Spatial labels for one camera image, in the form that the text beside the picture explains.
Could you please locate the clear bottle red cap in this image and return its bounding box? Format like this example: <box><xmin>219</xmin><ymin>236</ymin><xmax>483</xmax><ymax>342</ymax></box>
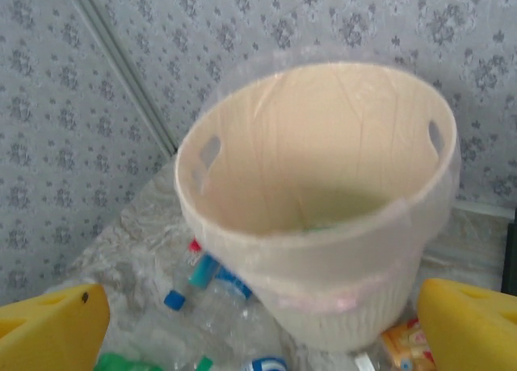
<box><xmin>179</xmin><ymin>237</ymin><xmax>221</xmax><ymax>289</ymax></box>

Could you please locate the orange juice bottle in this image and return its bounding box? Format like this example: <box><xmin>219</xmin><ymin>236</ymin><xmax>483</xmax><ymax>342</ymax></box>
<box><xmin>355</xmin><ymin>318</ymin><xmax>437</xmax><ymax>371</ymax></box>

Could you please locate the cream plastic bin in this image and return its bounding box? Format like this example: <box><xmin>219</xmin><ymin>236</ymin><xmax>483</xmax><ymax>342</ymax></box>
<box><xmin>173</xmin><ymin>61</ymin><xmax>460</xmax><ymax>354</ymax></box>

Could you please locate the crushed blue label bottle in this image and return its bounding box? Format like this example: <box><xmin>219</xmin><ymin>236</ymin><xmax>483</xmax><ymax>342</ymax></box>
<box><xmin>240</xmin><ymin>354</ymin><xmax>290</xmax><ymax>371</ymax></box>

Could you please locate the blue label bottle white cap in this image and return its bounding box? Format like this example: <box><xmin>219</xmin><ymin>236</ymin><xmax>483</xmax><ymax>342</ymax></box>
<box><xmin>209</xmin><ymin>261</ymin><xmax>259</xmax><ymax>303</ymax></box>

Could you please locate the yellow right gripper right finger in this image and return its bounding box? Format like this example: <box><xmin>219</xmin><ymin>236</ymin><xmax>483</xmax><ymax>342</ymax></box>
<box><xmin>417</xmin><ymin>277</ymin><xmax>517</xmax><ymax>371</ymax></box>

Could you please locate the clear bottle green cap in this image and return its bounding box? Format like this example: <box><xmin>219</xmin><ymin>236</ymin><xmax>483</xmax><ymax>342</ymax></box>
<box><xmin>173</xmin><ymin>354</ymin><xmax>215</xmax><ymax>371</ymax></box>

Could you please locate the clear bottle blue cap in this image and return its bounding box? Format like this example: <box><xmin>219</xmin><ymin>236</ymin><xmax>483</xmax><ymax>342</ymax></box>
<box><xmin>163</xmin><ymin>288</ymin><xmax>275</xmax><ymax>360</ymax></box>

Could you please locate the green bottle yellow cap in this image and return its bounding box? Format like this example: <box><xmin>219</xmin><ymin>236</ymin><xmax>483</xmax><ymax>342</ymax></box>
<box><xmin>95</xmin><ymin>350</ymin><xmax>165</xmax><ymax>371</ymax></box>

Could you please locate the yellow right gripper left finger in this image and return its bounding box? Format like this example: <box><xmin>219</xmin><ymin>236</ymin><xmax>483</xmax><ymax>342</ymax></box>
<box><xmin>0</xmin><ymin>282</ymin><xmax>111</xmax><ymax>371</ymax></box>

